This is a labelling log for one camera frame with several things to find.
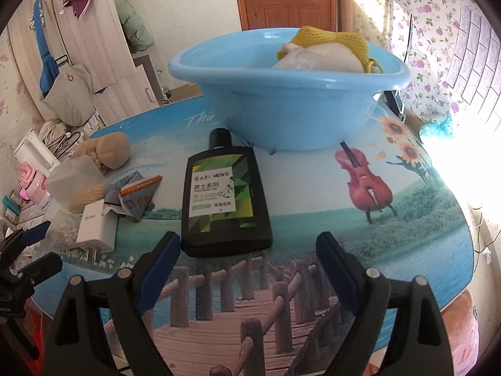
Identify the person's clothed leg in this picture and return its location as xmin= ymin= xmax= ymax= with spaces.
xmin=442 ymin=288 xmax=480 ymax=376

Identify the blue hanging bag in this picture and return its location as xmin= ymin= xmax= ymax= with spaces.
xmin=31 ymin=0 xmax=60 ymax=97

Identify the white electric kettle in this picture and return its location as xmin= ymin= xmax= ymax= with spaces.
xmin=13 ymin=129 xmax=61 ymax=177

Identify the teal box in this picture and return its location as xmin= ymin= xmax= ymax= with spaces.
xmin=2 ymin=196 xmax=22 ymax=216

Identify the clear box of wooden sticks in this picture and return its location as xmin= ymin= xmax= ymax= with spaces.
xmin=46 ymin=154 xmax=107 ymax=214

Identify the white cloth bundle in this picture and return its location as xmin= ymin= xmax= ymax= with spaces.
xmin=39 ymin=119 xmax=67 ymax=142

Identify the white charger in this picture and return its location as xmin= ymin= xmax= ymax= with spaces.
xmin=76 ymin=199 xmax=119 ymax=263

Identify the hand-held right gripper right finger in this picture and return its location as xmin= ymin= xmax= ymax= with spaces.
xmin=315 ymin=232 xmax=459 ymax=376

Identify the black cable tangle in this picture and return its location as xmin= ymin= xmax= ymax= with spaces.
xmin=47 ymin=129 xmax=92 ymax=155

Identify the black bottle with green label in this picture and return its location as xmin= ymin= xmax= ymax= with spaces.
xmin=181 ymin=128 xmax=273 ymax=258

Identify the beige tote bag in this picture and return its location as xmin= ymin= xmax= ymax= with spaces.
xmin=39 ymin=64 xmax=95 ymax=126

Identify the blue plastic bag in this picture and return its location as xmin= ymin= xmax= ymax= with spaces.
xmin=420 ymin=117 xmax=454 ymax=142

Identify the cotton swab bag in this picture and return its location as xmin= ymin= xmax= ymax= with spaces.
xmin=51 ymin=211 xmax=85 ymax=249

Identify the white striped wardrobe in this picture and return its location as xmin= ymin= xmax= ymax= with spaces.
xmin=8 ymin=0 xmax=163 ymax=126

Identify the brown plush toy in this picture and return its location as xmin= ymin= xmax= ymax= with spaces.
xmin=72 ymin=132 xmax=132 ymax=175

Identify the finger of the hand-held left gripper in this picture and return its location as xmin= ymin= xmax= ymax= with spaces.
xmin=0 ymin=221 xmax=52 ymax=261
xmin=10 ymin=253 xmax=63 ymax=288

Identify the orange edged packet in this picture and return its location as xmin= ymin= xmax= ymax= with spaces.
xmin=119 ymin=175 xmax=163 ymax=224

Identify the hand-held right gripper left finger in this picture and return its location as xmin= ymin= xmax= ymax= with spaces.
xmin=41 ymin=231 xmax=181 ymax=376

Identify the pink water jug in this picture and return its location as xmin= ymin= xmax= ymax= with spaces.
xmin=19 ymin=164 xmax=51 ymax=204

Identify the yellow knit toy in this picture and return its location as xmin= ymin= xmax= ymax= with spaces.
xmin=273 ymin=26 xmax=386 ymax=74

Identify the brick patterned side cabinet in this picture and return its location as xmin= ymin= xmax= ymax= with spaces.
xmin=0 ymin=117 xmax=102 ymax=243

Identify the pale green rolled quilt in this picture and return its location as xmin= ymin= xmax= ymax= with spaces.
xmin=117 ymin=0 xmax=151 ymax=51

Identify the scenic printed desktop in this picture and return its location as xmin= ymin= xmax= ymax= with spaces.
xmin=31 ymin=98 xmax=476 ymax=376

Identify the light blue plastic basin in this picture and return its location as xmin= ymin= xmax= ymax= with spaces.
xmin=168 ymin=27 xmax=411 ymax=151

